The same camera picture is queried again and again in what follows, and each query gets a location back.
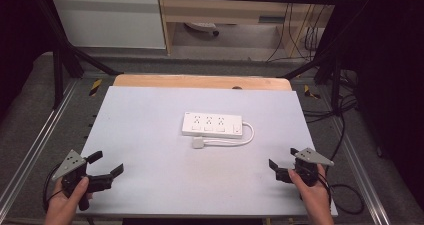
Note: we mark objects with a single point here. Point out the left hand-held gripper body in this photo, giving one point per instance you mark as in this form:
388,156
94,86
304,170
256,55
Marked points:
70,162

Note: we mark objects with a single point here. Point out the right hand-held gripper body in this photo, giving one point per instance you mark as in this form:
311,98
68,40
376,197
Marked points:
308,166

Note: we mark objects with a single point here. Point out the person's right hand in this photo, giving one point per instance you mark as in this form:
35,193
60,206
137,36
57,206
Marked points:
313,198

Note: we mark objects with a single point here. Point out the person's left hand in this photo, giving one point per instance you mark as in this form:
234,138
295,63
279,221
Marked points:
65,205

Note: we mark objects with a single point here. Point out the yellow black striped tape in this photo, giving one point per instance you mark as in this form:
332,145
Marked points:
95,87
310,92

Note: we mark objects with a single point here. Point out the white power strip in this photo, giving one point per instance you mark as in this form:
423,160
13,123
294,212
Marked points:
212,125

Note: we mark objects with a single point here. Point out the light wooden board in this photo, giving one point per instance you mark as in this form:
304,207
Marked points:
200,82

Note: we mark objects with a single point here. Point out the dark curtain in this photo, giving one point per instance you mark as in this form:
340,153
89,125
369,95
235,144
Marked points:
16,35
390,85

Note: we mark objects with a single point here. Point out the white cabinet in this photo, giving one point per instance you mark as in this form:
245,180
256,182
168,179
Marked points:
106,18

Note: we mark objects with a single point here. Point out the white device under desk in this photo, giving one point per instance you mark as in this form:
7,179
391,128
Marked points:
201,26

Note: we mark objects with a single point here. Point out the light wooden desk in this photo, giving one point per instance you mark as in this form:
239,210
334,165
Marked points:
226,10

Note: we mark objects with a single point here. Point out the aluminium rail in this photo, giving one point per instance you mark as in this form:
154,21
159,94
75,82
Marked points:
360,171
40,141

